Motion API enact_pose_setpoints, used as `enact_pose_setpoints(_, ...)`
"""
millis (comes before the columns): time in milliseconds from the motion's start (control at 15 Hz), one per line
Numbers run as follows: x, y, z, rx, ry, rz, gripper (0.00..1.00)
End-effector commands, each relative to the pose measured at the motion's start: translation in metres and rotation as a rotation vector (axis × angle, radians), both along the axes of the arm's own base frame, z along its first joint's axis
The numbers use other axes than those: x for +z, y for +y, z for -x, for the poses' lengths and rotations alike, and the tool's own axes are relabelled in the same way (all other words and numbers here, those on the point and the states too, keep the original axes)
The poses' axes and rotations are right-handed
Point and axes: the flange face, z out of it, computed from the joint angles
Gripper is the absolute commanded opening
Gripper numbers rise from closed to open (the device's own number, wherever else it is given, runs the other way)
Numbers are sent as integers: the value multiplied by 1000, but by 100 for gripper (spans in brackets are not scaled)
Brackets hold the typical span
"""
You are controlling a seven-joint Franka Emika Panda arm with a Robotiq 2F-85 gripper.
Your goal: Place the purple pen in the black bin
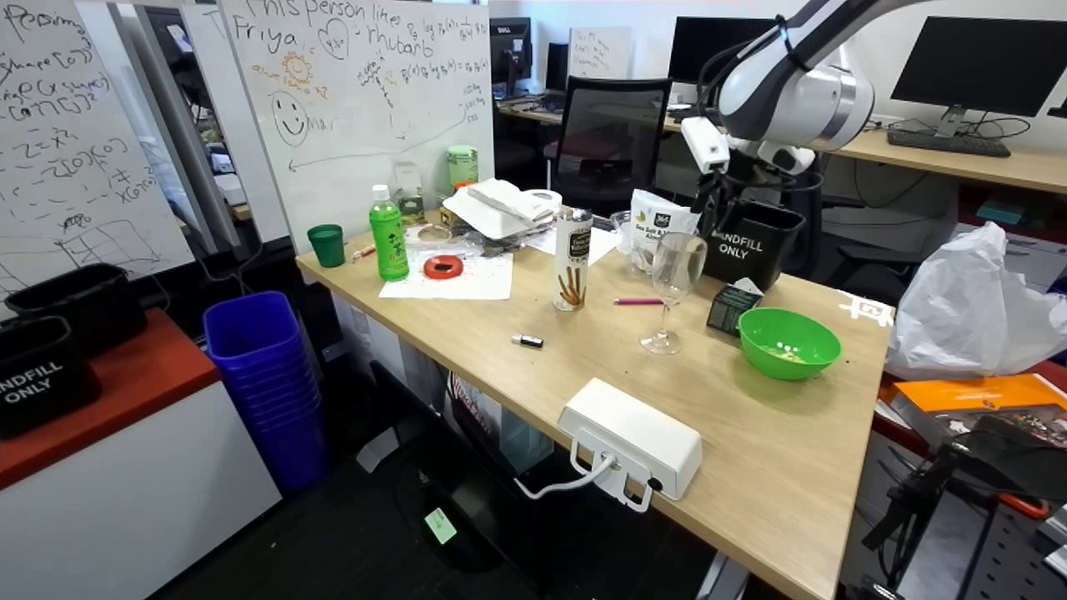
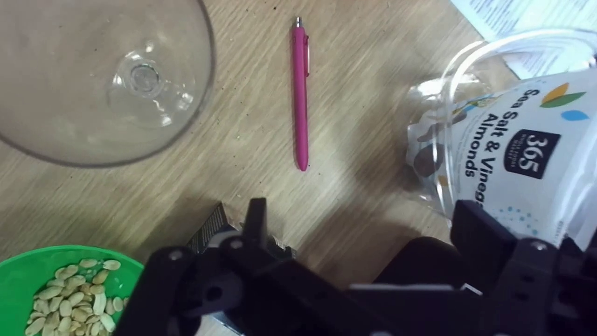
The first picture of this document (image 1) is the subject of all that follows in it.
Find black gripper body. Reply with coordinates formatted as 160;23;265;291
700;146;792;214

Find black landfill bin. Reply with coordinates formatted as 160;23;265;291
0;309;99;439
704;198;807;294

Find plain black bin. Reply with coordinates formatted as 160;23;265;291
2;260;151;359

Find white packet with black label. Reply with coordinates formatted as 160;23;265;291
622;182;708;282

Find clear wine glass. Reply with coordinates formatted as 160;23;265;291
635;222;700;355

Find small black cube box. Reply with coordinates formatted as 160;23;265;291
704;280;765;341

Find black mesh office chair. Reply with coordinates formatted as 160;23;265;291
543;72;678;221

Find green plastic bowl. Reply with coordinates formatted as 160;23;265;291
732;302;842;385

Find tall glass with hand print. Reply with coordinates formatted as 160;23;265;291
554;206;596;315

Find white paper stack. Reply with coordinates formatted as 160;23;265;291
440;176;565;244

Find white power box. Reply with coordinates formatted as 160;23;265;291
554;372;708;518

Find white paper sheet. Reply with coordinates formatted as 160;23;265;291
376;244;520;306

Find white plastic bag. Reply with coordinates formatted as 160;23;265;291
883;221;1067;383

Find wooden office desk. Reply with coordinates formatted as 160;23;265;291
493;95;1067;201

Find small dark monitor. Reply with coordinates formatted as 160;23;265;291
488;12;536;89

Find large black computer monitor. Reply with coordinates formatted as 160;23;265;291
883;9;1067;160

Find orange folder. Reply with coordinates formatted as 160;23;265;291
889;370;1067;421

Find clear plastic bottle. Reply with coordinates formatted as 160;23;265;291
388;158;430;221

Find green plastic bottle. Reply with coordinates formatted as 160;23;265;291
366;182;414;282

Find black metal stand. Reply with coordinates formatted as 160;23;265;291
855;439;1067;600

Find whiteboard with smiley drawing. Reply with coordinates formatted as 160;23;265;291
216;0;501;248

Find small green cup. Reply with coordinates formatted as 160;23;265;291
307;221;350;270

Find green white floor label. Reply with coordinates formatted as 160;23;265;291
421;503;459;549

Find stacked blue bins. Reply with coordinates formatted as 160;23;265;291
201;285;333;501

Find whiteboard with black writing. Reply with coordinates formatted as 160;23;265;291
0;0;201;306

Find white cabinet with red top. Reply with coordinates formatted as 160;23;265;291
0;306;285;600

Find red tape ring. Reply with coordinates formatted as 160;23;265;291
421;250;465;282

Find white cable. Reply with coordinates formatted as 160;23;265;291
510;450;615;503

